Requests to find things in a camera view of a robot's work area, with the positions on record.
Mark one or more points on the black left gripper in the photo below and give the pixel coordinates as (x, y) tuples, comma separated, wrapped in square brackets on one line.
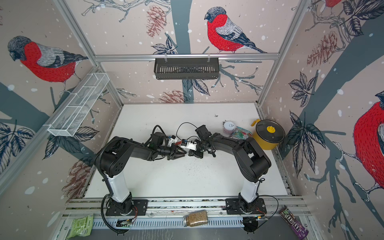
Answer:
[(174, 151)]

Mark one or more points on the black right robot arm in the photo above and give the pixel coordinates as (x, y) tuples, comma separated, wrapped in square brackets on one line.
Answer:
[(251, 160)]

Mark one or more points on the glass jar with grains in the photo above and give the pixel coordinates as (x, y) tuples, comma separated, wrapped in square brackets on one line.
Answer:
[(195, 219)]

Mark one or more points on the green candy packet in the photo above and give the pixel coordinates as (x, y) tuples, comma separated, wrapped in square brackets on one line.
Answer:
[(241, 134)]

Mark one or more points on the black wire basket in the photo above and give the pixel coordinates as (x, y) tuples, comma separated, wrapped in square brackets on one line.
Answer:
[(187, 69)]

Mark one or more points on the purple candy bar pack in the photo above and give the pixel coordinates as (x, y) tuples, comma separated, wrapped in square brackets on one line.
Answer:
[(300, 231)]

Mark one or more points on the white wire shelf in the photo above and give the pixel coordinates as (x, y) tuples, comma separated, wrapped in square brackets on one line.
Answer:
[(74, 113)]

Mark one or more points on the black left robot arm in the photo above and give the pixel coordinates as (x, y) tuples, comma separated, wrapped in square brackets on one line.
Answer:
[(113, 158)]

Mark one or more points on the yellow toy pot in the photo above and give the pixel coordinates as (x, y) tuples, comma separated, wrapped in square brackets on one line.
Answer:
[(268, 134)]

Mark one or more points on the green snack bag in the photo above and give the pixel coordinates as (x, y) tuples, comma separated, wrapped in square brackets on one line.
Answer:
[(81, 227)]

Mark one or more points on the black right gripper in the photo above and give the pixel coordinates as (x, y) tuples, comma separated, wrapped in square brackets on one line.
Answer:
[(199, 154)]

